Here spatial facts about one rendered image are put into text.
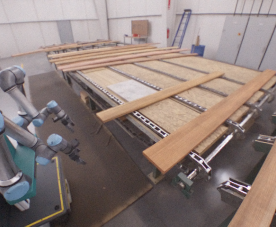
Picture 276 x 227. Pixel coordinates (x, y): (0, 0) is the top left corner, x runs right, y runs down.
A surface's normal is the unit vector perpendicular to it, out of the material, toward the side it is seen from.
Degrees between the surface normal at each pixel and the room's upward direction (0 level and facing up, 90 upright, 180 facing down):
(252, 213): 22
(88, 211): 0
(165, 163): 0
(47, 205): 0
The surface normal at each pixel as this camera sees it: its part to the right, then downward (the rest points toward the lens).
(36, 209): 0.00, -0.83
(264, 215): -0.23, -0.94
